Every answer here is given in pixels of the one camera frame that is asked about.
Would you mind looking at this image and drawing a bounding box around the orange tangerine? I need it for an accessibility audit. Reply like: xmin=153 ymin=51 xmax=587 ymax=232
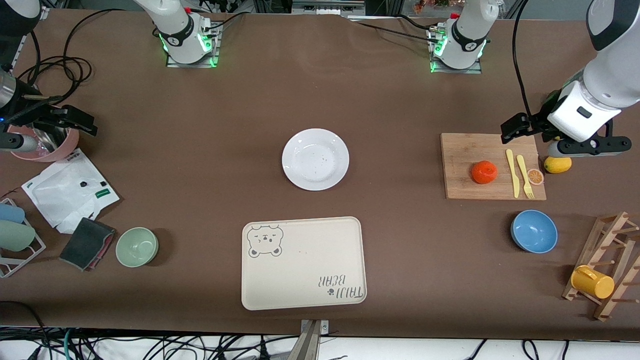
xmin=471 ymin=160 xmax=499 ymax=185

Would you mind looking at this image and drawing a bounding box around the white round plate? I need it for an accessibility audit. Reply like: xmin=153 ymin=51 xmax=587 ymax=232
xmin=281 ymin=128 xmax=350 ymax=192

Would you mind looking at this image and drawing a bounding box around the cream bear print tray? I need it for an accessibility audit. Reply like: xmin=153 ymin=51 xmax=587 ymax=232
xmin=241 ymin=216 xmax=367 ymax=311

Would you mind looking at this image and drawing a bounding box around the pink bowl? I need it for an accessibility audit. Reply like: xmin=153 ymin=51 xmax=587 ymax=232
xmin=7 ymin=125 xmax=80 ymax=163

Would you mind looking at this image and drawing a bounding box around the metal scoop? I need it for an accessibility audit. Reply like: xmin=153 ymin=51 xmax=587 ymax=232
xmin=30 ymin=127 xmax=69 ymax=153

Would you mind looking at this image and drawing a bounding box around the yellow plastic knife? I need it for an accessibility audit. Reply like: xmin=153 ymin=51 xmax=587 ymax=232
xmin=505 ymin=149 xmax=521 ymax=199

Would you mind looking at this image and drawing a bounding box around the yellow plastic fork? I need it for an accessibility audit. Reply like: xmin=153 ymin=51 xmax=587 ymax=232
xmin=516 ymin=154 xmax=535 ymax=200

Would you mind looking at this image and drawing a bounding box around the yellow lemon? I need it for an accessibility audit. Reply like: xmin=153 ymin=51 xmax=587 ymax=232
xmin=544 ymin=156 xmax=572 ymax=174

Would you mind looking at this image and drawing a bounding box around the wooden cutting board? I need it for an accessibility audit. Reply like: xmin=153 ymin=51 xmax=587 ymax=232
xmin=440 ymin=132 xmax=547 ymax=201

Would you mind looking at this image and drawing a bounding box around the white plastic bag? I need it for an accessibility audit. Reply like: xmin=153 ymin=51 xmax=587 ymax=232
xmin=21 ymin=148 xmax=121 ymax=235

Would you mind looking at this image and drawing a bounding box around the blue bowl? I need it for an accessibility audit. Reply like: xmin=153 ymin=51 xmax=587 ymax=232
xmin=510 ymin=209 xmax=559 ymax=254

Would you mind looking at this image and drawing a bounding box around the light blue cup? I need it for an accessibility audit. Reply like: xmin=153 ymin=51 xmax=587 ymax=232
xmin=0 ymin=203 xmax=26 ymax=224

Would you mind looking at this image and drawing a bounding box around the dark grey folded cloth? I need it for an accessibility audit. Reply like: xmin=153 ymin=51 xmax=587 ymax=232
xmin=59 ymin=217 xmax=117 ymax=272

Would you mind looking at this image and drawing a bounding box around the pale green cup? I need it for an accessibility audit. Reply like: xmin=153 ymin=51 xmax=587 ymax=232
xmin=0 ymin=220 xmax=37 ymax=252

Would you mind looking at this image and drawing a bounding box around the pale green bowl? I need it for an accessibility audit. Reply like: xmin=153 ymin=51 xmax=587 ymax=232
xmin=115 ymin=227 xmax=159 ymax=268

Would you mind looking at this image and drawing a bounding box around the wooden mug rack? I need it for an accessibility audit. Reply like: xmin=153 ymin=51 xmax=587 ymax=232
xmin=562 ymin=211 xmax=640 ymax=322

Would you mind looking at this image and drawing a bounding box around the yellow mug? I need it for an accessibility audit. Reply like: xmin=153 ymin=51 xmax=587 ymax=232
xmin=570 ymin=265 xmax=615 ymax=300

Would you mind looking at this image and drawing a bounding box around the coiled black cable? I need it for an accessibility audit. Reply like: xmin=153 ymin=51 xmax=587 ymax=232
xmin=15 ymin=7 xmax=143 ymax=107

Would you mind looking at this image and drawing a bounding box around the white wire cup rack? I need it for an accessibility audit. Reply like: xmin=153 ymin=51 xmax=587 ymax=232
xmin=0 ymin=198 xmax=47 ymax=279

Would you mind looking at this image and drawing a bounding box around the black base power cable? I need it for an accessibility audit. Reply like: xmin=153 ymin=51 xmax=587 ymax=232
xmin=202 ymin=11 xmax=246 ymax=33
xmin=350 ymin=19 xmax=442 ymax=43

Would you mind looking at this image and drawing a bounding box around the green floor cable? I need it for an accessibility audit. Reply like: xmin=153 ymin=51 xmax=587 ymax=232
xmin=62 ymin=329 xmax=77 ymax=360

